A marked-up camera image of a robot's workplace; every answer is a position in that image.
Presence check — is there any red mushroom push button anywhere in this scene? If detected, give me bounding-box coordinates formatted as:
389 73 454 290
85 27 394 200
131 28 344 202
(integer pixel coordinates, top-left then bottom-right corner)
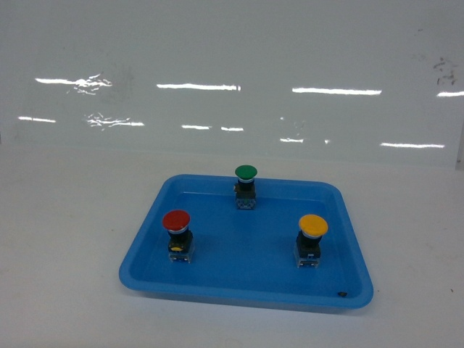
162 210 195 263

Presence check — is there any yellow mushroom push button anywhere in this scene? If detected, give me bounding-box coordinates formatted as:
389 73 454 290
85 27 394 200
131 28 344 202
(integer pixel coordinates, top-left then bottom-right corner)
294 215 328 268

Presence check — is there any green mushroom push button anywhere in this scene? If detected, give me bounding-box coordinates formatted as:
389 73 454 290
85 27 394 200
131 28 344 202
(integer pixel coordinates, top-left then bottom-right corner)
233 165 257 210

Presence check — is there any blue plastic tray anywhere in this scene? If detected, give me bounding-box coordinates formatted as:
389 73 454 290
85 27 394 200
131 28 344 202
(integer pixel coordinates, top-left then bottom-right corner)
119 174 373 311

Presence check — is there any white glossy whiteboard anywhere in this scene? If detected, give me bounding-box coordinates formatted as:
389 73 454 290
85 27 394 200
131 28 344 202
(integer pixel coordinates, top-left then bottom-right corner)
1 1 463 167

